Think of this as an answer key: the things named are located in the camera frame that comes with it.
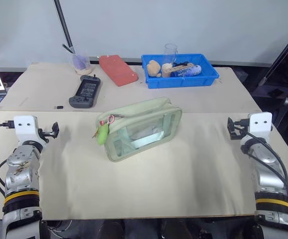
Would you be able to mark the small cream toy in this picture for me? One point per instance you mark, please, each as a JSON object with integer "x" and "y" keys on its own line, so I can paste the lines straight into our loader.
{"x": 166, "y": 66}

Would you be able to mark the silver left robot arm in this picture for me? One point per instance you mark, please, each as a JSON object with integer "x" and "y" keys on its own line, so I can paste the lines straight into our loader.
{"x": 22, "y": 171}

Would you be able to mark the tan plush toy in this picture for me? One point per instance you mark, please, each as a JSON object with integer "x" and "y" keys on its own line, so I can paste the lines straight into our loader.
{"x": 153, "y": 67}

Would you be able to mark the clear cup with purple filling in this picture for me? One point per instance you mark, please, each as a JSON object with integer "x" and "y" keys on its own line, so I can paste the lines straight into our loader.
{"x": 80, "y": 62}

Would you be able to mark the red rectangular block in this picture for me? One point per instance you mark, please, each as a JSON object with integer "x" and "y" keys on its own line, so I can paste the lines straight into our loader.
{"x": 117, "y": 71}

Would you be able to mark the dark grey handheld controller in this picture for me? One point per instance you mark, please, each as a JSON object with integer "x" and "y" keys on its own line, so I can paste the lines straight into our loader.
{"x": 85, "y": 92}

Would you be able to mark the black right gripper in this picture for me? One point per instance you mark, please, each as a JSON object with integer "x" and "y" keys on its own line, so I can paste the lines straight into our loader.
{"x": 242, "y": 128}

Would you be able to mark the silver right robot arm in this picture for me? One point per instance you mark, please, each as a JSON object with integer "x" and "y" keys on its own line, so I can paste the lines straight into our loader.
{"x": 267, "y": 171}

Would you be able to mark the black rod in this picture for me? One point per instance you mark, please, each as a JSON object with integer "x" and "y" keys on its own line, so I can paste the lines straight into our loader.
{"x": 63, "y": 23}

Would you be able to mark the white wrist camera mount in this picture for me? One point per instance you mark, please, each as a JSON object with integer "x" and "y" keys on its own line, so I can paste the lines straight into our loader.
{"x": 259, "y": 124}
{"x": 24, "y": 128}

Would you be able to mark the clear plastic cup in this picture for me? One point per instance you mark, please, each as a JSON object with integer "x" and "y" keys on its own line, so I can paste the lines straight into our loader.
{"x": 170, "y": 53}

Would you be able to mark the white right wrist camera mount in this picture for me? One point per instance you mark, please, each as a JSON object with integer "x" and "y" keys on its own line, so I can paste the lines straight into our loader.
{"x": 259, "y": 124}

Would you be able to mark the blue plastic bin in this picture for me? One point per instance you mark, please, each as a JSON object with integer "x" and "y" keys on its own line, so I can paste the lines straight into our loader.
{"x": 184, "y": 81}

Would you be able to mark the blue plastic-wrapped package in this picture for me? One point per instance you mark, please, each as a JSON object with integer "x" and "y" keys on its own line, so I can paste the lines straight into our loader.
{"x": 187, "y": 71}

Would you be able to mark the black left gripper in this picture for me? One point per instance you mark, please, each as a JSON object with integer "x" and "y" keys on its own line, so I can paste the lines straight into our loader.
{"x": 44, "y": 135}

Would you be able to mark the black chair with grey leg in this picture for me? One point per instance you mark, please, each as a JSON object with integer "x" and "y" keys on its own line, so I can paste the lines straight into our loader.
{"x": 287, "y": 74}

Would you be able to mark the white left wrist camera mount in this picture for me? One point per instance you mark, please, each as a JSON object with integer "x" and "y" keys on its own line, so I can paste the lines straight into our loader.
{"x": 24, "y": 128}

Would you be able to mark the green transparent pouch bag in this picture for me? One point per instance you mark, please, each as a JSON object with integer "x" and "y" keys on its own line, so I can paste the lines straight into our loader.
{"x": 144, "y": 117}

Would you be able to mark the green zipper charm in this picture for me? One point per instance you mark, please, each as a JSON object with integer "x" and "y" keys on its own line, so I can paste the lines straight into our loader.
{"x": 102, "y": 135}

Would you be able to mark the wooden stick piece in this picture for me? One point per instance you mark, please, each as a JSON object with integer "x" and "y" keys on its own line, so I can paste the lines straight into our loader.
{"x": 177, "y": 68}

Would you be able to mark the small black adapter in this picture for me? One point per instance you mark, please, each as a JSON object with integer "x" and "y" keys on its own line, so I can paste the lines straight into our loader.
{"x": 58, "y": 107}

